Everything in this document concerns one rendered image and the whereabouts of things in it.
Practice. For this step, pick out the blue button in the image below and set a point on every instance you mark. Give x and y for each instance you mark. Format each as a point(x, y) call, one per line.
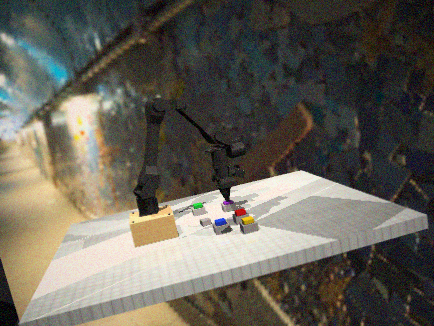
point(221, 226)

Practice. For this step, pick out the green button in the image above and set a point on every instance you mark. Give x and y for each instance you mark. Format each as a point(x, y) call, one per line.
point(198, 209)

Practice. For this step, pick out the purple button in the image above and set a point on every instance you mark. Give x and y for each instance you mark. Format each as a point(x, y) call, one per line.
point(228, 206)

